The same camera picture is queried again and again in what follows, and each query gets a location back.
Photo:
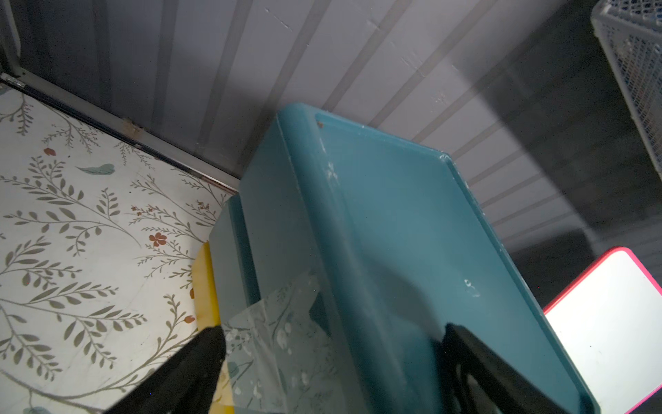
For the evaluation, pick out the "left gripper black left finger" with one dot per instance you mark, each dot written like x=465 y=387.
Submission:
x=185 y=383

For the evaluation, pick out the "pink framed whiteboard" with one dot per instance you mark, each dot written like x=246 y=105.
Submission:
x=609 y=323

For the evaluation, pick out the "clear adhesive tape piece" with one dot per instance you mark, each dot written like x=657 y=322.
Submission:
x=280 y=355

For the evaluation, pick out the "teal yellow drawer cabinet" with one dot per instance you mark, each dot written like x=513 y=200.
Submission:
x=401 y=249

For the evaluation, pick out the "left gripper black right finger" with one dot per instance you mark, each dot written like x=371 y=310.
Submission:
x=467 y=360

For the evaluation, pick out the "white wire wall basket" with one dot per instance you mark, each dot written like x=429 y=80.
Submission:
x=629 y=33

